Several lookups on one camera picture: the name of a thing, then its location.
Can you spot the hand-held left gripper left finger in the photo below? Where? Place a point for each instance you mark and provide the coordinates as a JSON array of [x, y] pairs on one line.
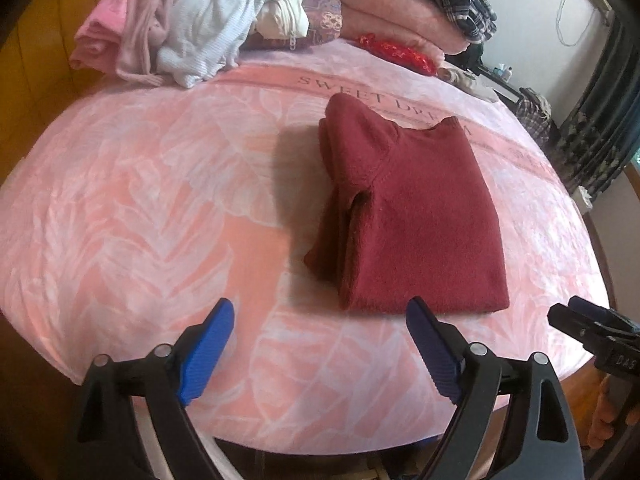
[[207, 355]]

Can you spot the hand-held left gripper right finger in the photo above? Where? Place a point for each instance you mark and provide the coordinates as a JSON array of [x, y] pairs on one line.
[[432, 355]]

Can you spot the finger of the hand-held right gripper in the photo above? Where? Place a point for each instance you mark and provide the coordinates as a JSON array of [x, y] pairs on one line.
[[592, 310], [575, 325]]

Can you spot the dark red knit sweater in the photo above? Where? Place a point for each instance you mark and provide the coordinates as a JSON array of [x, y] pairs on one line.
[[425, 210]]

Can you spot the person's right hand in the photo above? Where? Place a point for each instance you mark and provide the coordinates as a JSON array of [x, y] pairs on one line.
[[602, 425]]

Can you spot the pink leaf-patterned blanket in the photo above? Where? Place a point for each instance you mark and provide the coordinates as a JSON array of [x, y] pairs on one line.
[[150, 210]]

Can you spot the dark patterned curtain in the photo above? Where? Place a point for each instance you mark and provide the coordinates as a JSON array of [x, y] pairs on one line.
[[600, 125]]

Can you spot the checked bag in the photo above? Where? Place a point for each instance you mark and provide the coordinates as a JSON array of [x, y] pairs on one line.
[[532, 115]]

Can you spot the beige cloth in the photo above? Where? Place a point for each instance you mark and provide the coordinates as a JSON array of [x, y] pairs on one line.
[[470, 85]]

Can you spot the white bottle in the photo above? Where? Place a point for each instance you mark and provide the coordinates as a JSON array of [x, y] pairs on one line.
[[500, 71]]

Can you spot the red patterned cloth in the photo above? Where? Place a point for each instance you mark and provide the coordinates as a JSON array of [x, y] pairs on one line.
[[400, 52]]

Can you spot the white ribbed garment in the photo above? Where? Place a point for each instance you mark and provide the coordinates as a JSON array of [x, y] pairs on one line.
[[210, 15]]

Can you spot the folded pink fleece blanket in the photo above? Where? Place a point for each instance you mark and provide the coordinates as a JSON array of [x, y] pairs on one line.
[[395, 15]]

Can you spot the bright pink garment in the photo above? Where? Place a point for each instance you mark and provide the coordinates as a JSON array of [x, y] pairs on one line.
[[100, 25]]

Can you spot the cream cloth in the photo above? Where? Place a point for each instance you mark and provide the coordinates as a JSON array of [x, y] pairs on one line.
[[280, 15]]

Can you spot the floral patterned pillow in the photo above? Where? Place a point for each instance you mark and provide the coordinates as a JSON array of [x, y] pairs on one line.
[[325, 15]]

